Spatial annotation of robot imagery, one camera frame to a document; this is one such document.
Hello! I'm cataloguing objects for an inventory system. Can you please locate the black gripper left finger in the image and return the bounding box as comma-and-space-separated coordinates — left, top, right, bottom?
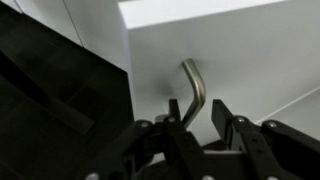
84, 99, 214, 180

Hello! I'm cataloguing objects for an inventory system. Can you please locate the white cabinet door with handle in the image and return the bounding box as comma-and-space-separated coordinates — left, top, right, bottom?
119, 0, 320, 144

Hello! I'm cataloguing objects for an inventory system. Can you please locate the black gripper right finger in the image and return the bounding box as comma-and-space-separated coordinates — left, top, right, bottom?
211, 99, 320, 180

